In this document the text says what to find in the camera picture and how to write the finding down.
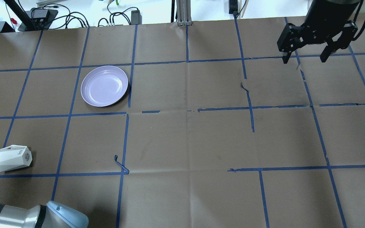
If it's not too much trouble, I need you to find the aluminium frame post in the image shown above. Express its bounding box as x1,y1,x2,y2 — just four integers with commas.
176,0,192,26

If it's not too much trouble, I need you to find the lilac plate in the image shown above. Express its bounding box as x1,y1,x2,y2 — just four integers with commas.
80,66,129,108

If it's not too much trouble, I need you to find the second robot arm blue cap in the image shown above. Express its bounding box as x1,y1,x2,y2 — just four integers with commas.
0,0,360,228

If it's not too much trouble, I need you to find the black power brick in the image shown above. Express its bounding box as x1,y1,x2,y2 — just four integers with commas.
130,9,142,25

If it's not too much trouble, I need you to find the black power adapter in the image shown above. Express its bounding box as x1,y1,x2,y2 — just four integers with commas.
228,0,239,15

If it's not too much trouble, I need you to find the white faceted cup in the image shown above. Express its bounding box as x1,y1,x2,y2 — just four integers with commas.
0,145,32,172

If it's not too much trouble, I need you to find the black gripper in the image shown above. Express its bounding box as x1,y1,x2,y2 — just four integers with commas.
277,0,360,64

